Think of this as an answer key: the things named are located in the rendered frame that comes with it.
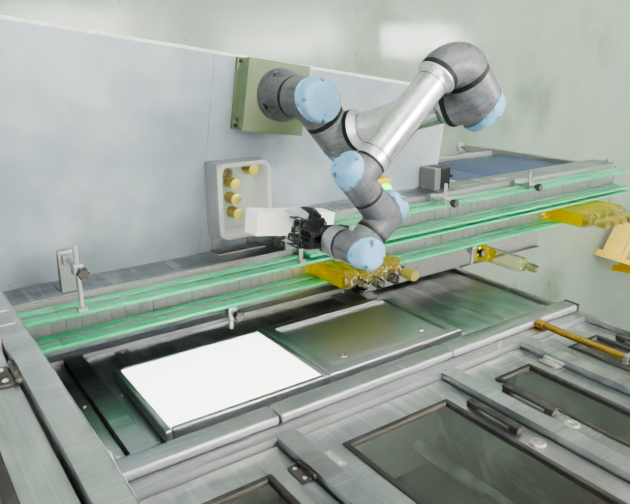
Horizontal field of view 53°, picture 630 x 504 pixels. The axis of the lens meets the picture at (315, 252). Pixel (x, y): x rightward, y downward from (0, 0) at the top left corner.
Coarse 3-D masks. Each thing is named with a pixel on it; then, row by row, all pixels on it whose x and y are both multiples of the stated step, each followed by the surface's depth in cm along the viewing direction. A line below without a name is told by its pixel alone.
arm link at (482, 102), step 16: (480, 80) 145; (496, 80) 150; (448, 96) 152; (464, 96) 148; (480, 96) 148; (496, 96) 150; (352, 112) 173; (368, 112) 169; (384, 112) 165; (432, 112) 157; (448, 112) 154; (464, 112) 152; (480, 112) 150; (496, 112) 151; (336, 128) 173; (352, 128) 171; (368, 128) 169; (480, 128) 154; (320, 144) 177; (336, 144) 175; (352, 144) 173
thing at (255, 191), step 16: (256, 160) 185; (240, 176) 191; (256, 176) 193; (224, 192) 189; (240, 192) 192; (256, 192) 194; (224, 208) 190; (240, 208) 194; (224, 224) 192; (240, 224) 195
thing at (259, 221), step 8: (248, 208) 161; (256, 208) 163; (264, 208) 164; (272, 208) 166; (280, 208) 167; (320, 208) 175; (248, 216) 162; (256, 216) 158; (264, 216) 159; (272, 216) 160; (280, 216) 162; (288, 216) 163; (328, 216) 171; (248, 224) 162; (256, 224) 158; (264, 224) 159; (272, 224) 161; (280, 224) 162; (288, 224) 164; (328, 224) 171; (248, 232) 162; (256, 232) 159; (264, 232) 160; (272, 232) 161; (280, 232) 163; (288, 232) 164
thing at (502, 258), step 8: (480, 248) 245; (488, 248) 242; (496, 248) 244; (488, 256) 242; (496, 256) 239; (504, 256) 236; (512, 256) 233; (520, 256) 232; (496, 264) 239; (504, 264) 236; (512, 264) 233; (520, 264) 231; (528, 264) 229
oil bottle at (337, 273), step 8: (312, 264) 196; (320, 264) 193; (328, 264) 191; (336, 264) 191; (344, 264) 190; (312, 272) 197; (320, 272) 194; (328, 272) 190; (336, 272) 187; (344, 272) 184; (352, 272) 185; (328, 280) 191; (336, 280) 187; (344, 280) 184; (344, 288) 185
